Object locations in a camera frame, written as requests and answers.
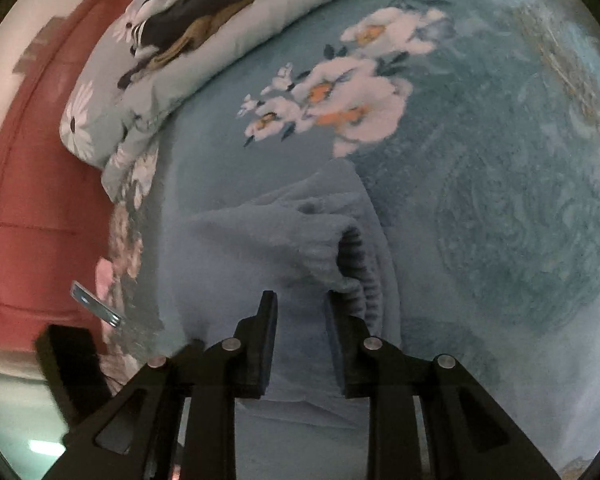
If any dark clothes pile on quilt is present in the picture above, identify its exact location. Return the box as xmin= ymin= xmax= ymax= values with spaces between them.
xmin=117 ymin=0 xmax=254 ymax=90

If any light blue daisy quilt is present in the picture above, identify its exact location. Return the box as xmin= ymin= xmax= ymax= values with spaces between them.
xmin=59 ymin=0 xmax=330 ymax=198

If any light blue garment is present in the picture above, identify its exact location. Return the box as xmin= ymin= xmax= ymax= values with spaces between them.
xmin=156 ymin=159 xmax=401 ymax=479

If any teal floral bed blanket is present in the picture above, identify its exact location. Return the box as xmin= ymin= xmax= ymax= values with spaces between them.
xmin=114 ymin=0 xmax=600 ymax=479

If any red padded headboard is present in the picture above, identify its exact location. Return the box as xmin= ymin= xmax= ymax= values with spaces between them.
xmin=0 ymin=0 xmax=132 ymax=351

